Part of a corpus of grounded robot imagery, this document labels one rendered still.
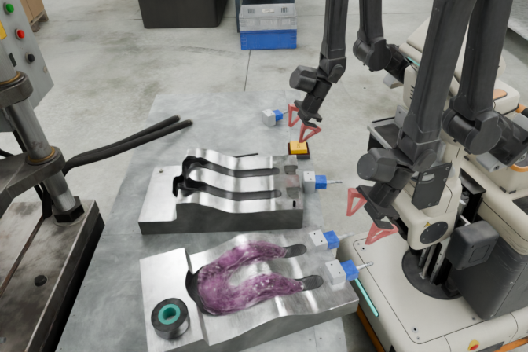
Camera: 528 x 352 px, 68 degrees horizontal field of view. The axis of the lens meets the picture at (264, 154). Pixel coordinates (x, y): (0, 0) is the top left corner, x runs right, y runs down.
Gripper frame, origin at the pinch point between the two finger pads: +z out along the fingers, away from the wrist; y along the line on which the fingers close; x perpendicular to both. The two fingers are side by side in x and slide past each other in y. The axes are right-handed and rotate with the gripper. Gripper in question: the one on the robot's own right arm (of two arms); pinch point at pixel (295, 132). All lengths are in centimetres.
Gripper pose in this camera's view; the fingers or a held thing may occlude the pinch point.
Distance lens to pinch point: 130.1
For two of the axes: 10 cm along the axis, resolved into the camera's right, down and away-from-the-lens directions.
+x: 8.7, 1.7, 4.7
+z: -4.0, 8.0, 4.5
